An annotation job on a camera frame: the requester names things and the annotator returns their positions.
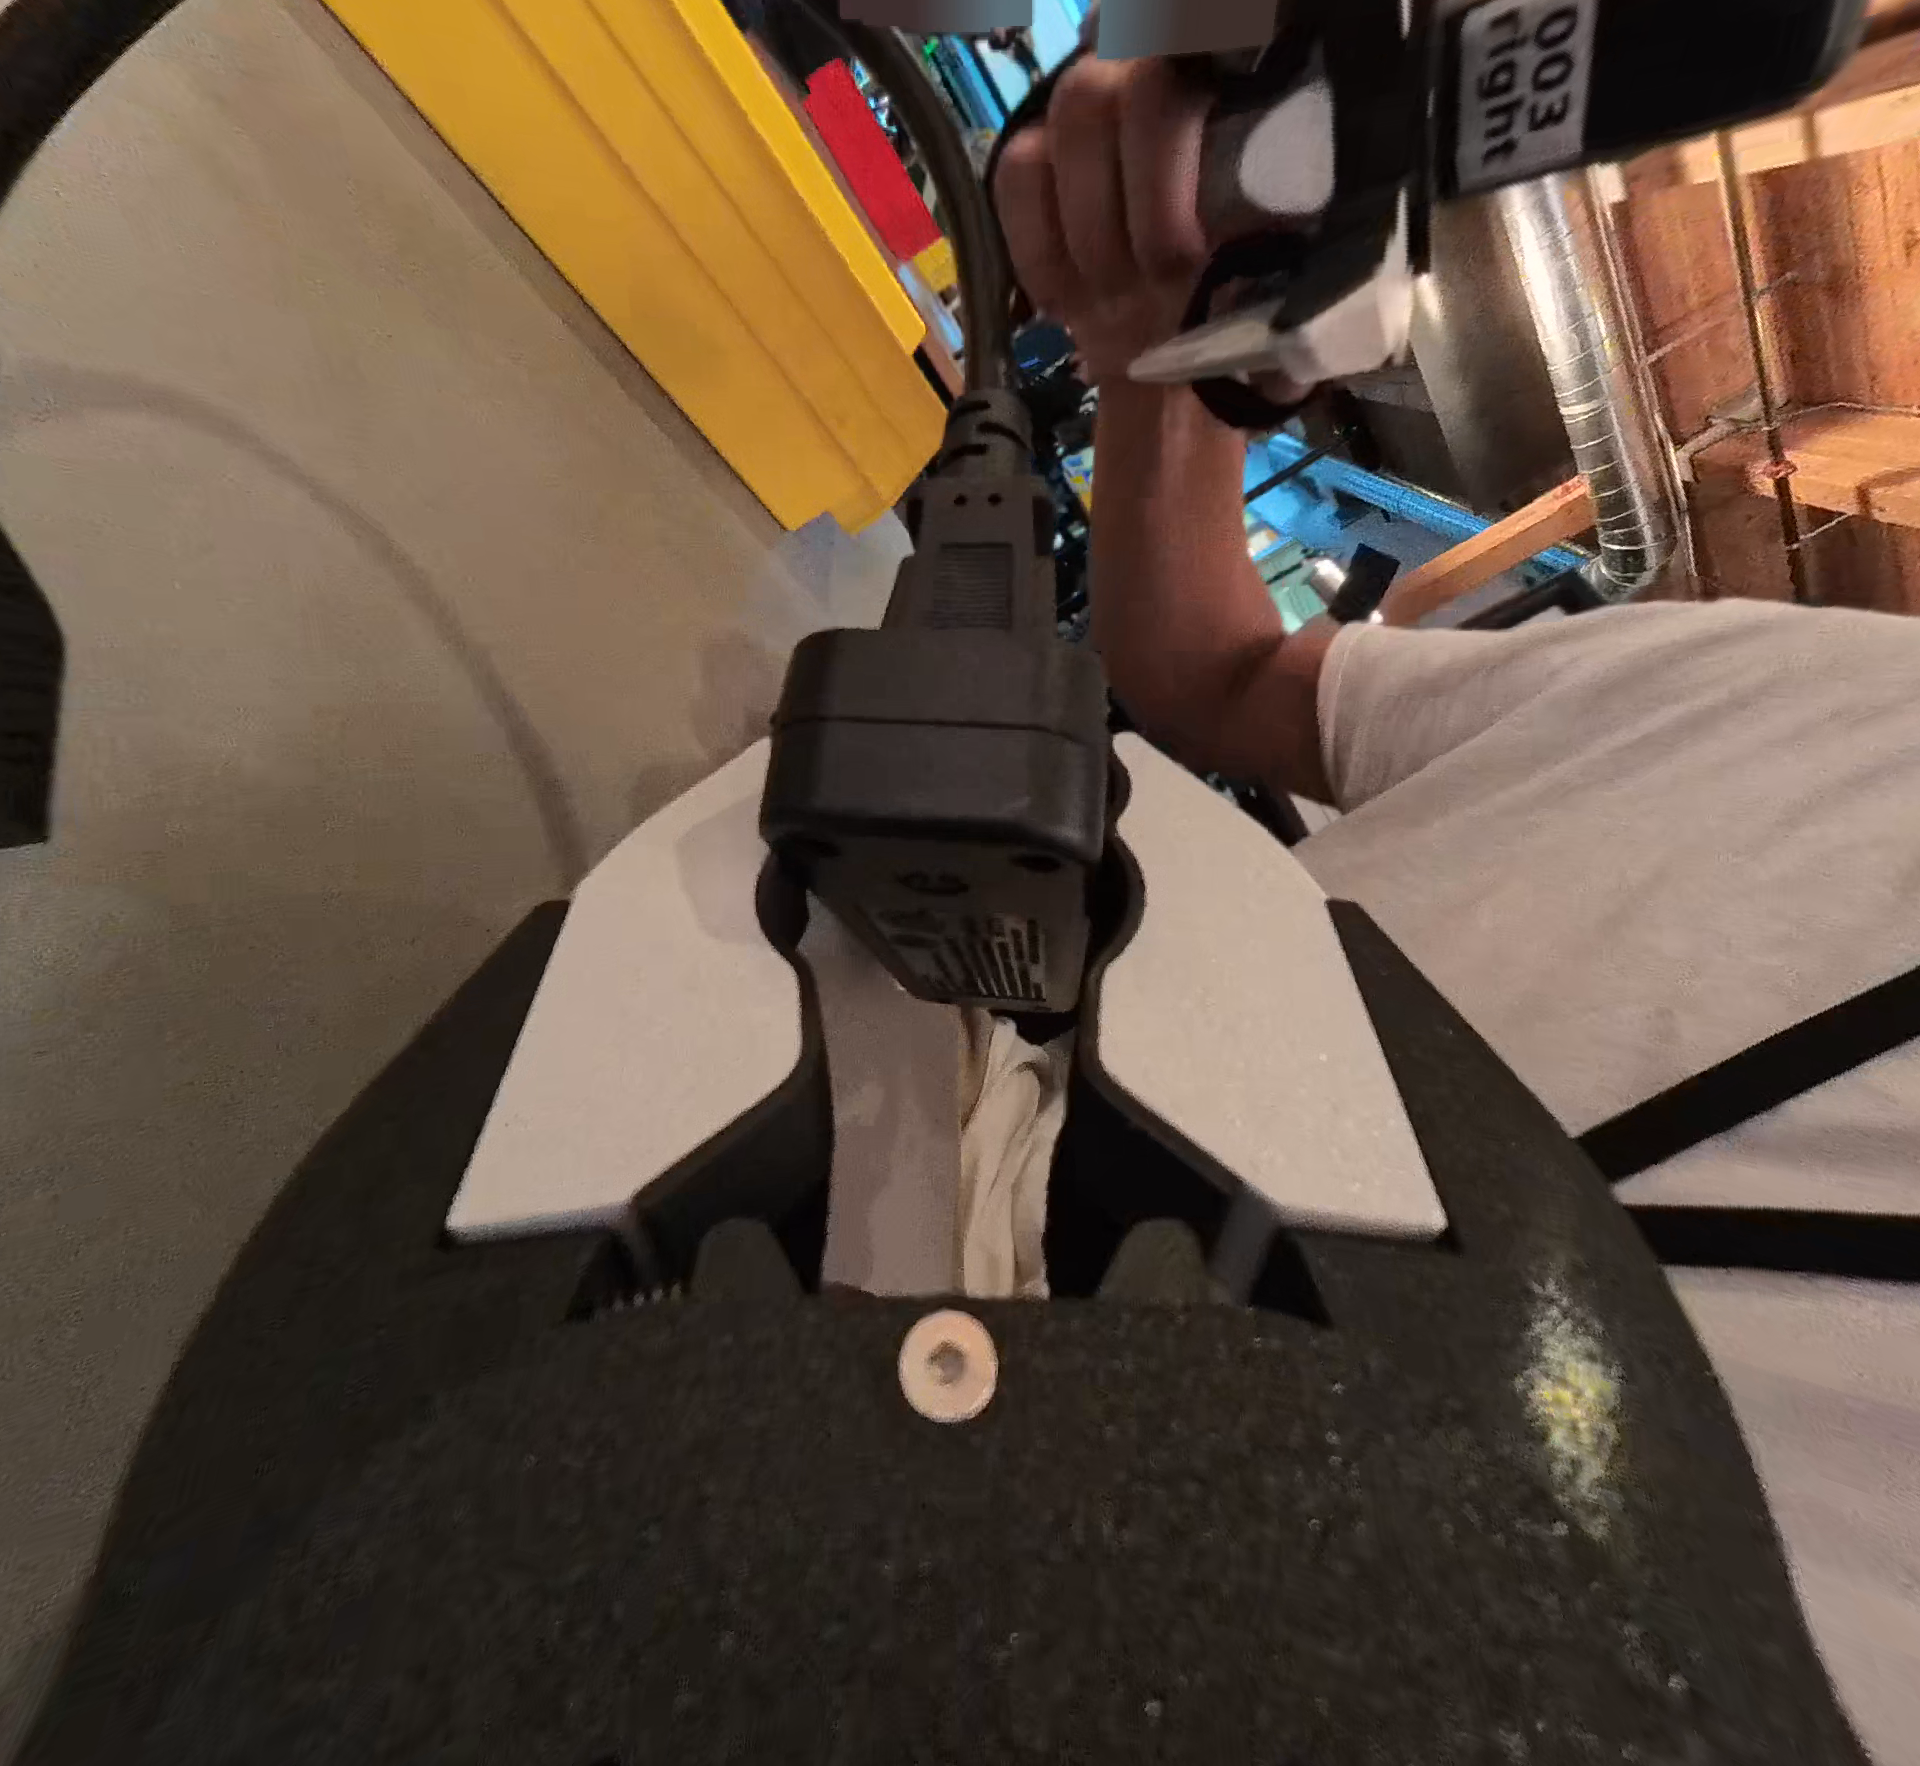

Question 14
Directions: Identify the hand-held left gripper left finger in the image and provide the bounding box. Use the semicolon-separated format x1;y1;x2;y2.
442;730;835;1295

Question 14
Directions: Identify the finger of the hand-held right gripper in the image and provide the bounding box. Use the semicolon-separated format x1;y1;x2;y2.
1124;273;1419;388

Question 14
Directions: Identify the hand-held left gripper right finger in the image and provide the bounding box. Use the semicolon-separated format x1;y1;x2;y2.
1048;730;1451;1301

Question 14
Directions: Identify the black extension cord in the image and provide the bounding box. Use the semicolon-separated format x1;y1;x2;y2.
0;0;1059;844

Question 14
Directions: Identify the person's right forearm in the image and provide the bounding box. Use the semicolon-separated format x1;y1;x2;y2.
1091;370;1353;808

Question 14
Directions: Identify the person's right hand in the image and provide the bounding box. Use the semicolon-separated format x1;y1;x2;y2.
991;52;1308;436

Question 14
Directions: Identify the red box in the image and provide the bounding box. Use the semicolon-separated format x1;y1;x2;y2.
800;57;950;265

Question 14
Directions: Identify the yellow plastic bin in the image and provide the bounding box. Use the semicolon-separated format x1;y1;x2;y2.
271;0;950;537

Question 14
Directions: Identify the silver ventilation duct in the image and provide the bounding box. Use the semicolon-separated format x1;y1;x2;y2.
1351;169;1684;600

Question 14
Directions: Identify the black strap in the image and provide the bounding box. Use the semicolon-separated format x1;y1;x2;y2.
1574;962;1920;1182
1627;1203;1920;1283

